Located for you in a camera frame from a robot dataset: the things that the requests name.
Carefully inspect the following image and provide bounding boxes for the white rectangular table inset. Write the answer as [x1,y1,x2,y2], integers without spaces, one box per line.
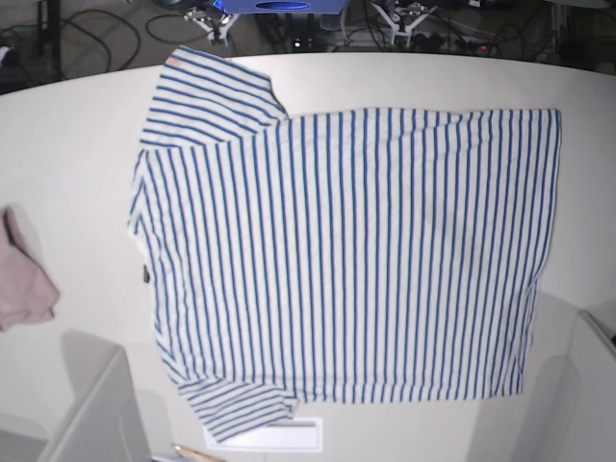
[204,417,323,453]

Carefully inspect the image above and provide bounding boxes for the wooden stick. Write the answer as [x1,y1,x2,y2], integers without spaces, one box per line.
[171,444,220,462]

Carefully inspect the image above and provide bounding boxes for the blue white striped T-shirt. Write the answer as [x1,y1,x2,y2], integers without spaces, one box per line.
[127,46,562,442]

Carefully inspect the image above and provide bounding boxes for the power strip with cables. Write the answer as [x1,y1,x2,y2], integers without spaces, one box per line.
[331,28,501,55]

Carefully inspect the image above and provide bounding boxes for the pink folded cloth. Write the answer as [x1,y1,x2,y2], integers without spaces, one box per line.
[1,207,60,331]

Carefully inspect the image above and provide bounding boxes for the blue box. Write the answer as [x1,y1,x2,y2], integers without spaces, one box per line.
[214,0,348,14]

